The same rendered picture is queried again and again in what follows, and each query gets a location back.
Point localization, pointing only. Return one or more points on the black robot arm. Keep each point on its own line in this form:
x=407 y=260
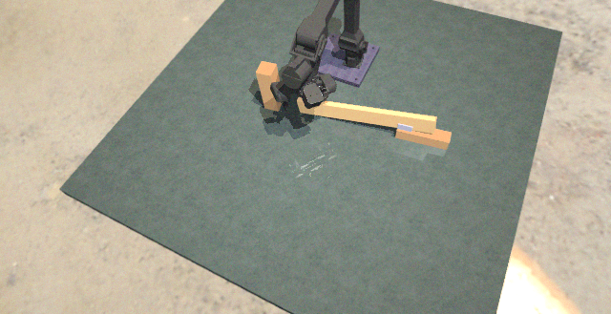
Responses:
x=312 y=35

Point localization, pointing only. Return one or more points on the long wooden rail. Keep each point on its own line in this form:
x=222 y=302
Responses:
x=421 y=123

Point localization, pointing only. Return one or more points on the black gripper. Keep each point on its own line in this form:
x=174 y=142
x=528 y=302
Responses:
x=282 y=93

